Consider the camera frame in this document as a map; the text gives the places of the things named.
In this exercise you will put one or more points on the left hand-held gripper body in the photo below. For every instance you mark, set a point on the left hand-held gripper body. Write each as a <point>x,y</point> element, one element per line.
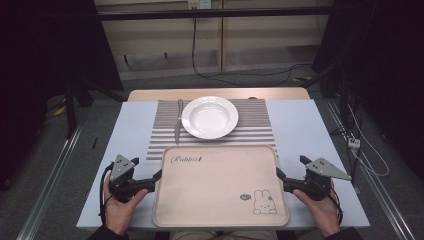
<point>121,168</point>

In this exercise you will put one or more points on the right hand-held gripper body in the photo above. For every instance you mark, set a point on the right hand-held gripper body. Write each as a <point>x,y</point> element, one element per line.
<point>325,169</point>

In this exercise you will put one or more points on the beige tray with rabbit print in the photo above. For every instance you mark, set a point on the beige tray with rabbit print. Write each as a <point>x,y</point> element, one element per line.
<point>220,186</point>

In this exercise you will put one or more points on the person's right hand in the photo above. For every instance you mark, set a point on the person's right hand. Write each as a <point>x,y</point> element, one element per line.
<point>325,215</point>

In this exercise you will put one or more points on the person's left hand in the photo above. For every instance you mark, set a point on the person's left hand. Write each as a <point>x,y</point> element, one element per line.
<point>118,215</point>

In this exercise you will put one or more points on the small black floor strip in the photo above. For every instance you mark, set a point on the small black floor strip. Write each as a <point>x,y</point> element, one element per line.
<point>95,143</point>

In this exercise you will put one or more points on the white power adapter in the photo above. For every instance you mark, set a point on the white power adapter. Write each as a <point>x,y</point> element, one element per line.
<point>354,143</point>

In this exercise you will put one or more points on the silver table knife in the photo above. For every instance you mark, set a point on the silver table knife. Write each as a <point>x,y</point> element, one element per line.
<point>178,123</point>

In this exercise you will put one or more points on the striped placemat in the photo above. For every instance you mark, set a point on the striped placemat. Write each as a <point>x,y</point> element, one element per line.
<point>253,123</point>

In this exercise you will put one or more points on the black metal stand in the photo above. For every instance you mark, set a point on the black metal stand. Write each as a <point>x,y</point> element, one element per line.
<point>70,110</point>
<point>343,96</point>

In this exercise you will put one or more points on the white deep plate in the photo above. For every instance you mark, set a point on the white deep plate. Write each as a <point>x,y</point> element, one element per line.
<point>210,117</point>

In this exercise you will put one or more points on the yellow floor tape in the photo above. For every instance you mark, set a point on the yellow floor tape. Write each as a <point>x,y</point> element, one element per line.
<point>59,111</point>
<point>302,79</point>

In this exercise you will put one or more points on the black curtain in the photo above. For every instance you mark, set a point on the black curtain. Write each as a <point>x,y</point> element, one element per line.
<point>40,66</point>
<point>386,66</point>

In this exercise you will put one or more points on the black horizontal bar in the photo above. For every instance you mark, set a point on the black horizontal bar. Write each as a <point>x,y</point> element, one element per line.
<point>213,13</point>

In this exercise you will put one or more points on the metal floor rail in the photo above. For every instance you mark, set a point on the metal floor rail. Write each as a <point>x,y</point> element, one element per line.
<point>50,186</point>
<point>383,196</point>

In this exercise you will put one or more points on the white wall outlet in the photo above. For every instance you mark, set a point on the white wall outlet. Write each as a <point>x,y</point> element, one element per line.
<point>199,3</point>

